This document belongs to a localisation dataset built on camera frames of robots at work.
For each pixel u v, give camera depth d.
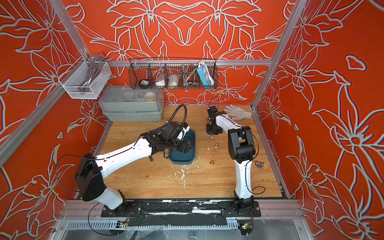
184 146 0.69
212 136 1.00
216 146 0.95
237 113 1.14
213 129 0.88
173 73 0.99
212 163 0.88
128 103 0.99
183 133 0.65
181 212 0.73
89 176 0.42
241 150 0.57
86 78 0.82
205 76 0.88
